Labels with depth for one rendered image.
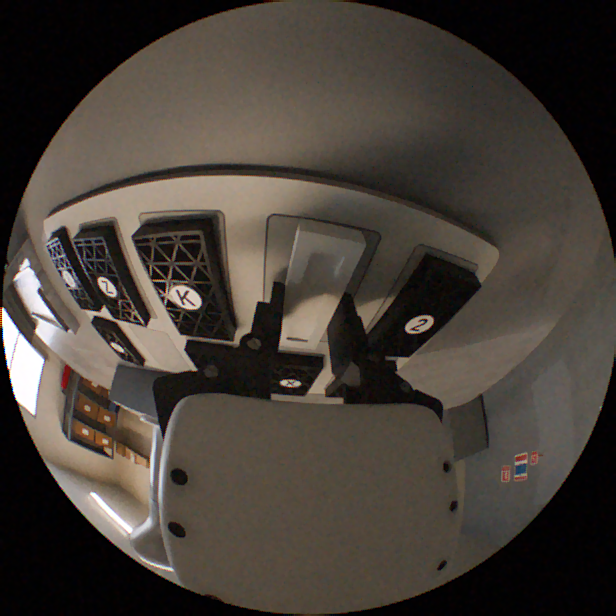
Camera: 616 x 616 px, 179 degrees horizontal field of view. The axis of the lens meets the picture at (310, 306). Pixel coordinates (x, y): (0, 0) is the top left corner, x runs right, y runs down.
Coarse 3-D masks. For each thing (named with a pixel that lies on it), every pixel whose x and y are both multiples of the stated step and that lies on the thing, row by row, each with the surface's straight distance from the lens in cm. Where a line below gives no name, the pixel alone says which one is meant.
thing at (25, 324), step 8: (8, 288) 111; (8, 296) 113; (16, 296) 117; (8, 304) 115; (16, 304) 119; (8, 312) 116; (16, 312) 120; (24, 312) 125; (16, 320) 122; (24, 320) 127; (32, 320) 133; (24, 328) 129; (32, 328) 135; (24, 336) 131; (32, 336) 138
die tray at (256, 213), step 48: (96, 192) 18; (144, 192) 13; (192, 192) 11; (240, 192) 10; (288, 192) 10; (336, 192) 10; (240, 240) 12; (288, 240) 11; (384, 240) 12; (432, 240) 13; (480, 240) 15; (144, 288) 18; (240, 288) 14; (384, 288) 14; (144, 336) 27; (240, 336) 19
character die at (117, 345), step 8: (96, 320) 30; (104, 320) 29; (96, 328) 31; (104, 328) 29; (112, 328) 28; (104, 336) 32; (112, 336) 30; (120, 336) 29; (112, 344) 33; (120, 344) 30; (128, 344) 31; (120, 352) 34; (128, 352) 32; (136, 352) 33; (128, 360) 36; (136, 360) 33; (144, 360) 35
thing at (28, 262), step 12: (24, 252) 40; (12, 264) 61; (24, 264) 45; (36, 264) 41; (36, 276) 41; (48, 288) 42; (48, 300) 43; (60, 300) 43; (60, 312) 43; (72, 324) 45
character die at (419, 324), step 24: (432, 264) 12; (408, 288) 14; (432, 288) 14; (456, 288) 15; (384, 312) 16; (408, 312) 15; (432, 312) 16; (456, 312) 17; (384, 336) 17; (408, 336) 18; (432, 336) 18
